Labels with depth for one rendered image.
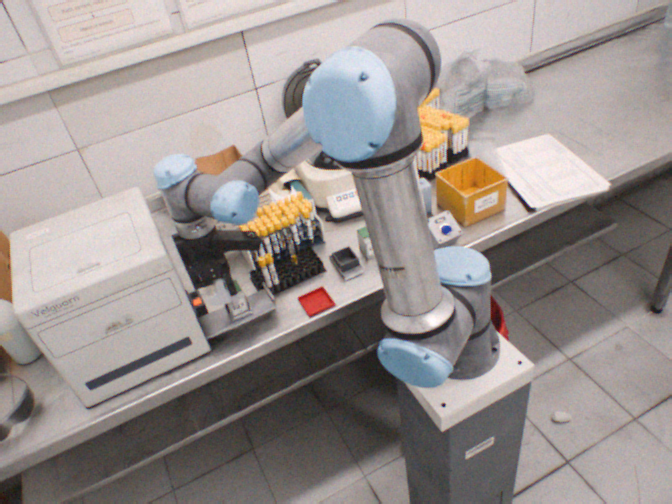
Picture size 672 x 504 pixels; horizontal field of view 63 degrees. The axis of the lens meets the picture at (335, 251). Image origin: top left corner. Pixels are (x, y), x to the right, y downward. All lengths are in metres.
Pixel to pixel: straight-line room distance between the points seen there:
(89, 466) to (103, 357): 0.86
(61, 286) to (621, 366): 1.91
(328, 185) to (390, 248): 0.75
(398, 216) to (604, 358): 1.71
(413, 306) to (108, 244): 0.62
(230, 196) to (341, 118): 0.34
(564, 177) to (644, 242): 1.30
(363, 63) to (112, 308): 0.70
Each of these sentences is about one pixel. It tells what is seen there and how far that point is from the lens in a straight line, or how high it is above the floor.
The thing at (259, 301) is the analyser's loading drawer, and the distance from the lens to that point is 1.28.
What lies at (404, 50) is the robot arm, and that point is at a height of 1.54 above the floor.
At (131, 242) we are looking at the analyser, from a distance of 1.13.
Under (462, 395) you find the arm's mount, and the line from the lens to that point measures 1.06.
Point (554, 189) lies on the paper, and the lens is 1.58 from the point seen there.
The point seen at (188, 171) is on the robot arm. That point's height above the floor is 1.31.
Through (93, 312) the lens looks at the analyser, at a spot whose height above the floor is 1.11.
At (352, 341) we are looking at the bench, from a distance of 1.99.
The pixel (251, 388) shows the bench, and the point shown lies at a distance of 1.95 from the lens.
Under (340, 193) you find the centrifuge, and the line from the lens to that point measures 1.51.
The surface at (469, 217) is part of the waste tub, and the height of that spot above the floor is 0.90.
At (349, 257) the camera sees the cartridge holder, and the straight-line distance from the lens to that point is 1.37.
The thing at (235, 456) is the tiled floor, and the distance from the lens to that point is 2.15.
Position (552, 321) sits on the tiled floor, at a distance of 2.43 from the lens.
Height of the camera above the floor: 1.80
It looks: 41 degrees down
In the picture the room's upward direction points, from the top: 10 degrees counter-clockwise
